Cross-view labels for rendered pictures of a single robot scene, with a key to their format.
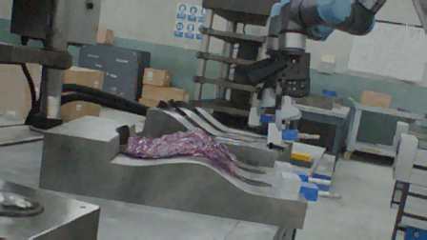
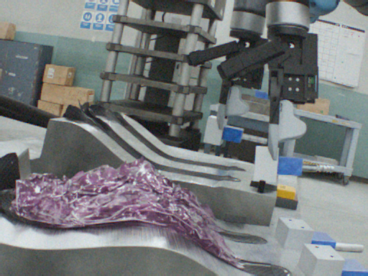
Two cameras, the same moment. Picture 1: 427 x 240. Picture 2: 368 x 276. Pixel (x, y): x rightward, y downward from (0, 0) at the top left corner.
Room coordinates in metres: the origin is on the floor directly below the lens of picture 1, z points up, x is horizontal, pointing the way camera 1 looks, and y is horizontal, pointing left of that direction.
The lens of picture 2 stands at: (0.40, 0.09, 1.04)
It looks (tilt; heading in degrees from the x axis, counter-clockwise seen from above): 7 degrees down; 355
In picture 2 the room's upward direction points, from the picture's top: 11 degrees clockwise
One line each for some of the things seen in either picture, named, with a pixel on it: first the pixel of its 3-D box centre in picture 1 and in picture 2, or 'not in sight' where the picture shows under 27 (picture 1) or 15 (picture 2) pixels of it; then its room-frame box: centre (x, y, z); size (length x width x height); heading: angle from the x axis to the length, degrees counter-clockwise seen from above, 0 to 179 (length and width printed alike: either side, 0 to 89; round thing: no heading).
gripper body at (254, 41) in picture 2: (274, 70); (244, 61); (1.49, -0.10, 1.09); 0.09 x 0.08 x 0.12; 75
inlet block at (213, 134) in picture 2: (270, 119); (237, 134); (1.48, -0.11, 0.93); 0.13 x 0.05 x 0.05; 75
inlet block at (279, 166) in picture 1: (301, 178); (322, 245); (1.00, -0.17, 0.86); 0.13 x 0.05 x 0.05; 93
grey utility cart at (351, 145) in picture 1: (378, 133); (317, 144); (6.90, -2.22, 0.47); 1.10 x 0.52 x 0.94; 83
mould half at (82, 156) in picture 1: (182, 166); (116, 236); (0.93, 0.09, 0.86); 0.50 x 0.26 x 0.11; 93
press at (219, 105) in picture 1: (244, 73); (163, 69); (5.98, -0.02, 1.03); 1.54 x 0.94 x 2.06; 165
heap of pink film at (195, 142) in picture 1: (187, 146); (124, 198); (0.94, 0.09, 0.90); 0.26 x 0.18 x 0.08; 93
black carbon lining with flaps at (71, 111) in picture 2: (209, 120); (146, 139); (1.28, 0.07, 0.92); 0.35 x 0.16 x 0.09; 75
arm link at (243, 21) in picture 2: (276, 46); (247, 25); (1.49, -0.09, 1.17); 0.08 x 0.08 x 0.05
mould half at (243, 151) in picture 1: (202, 135); (135, 164); (1.30, 0.09, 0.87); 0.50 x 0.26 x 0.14; 75
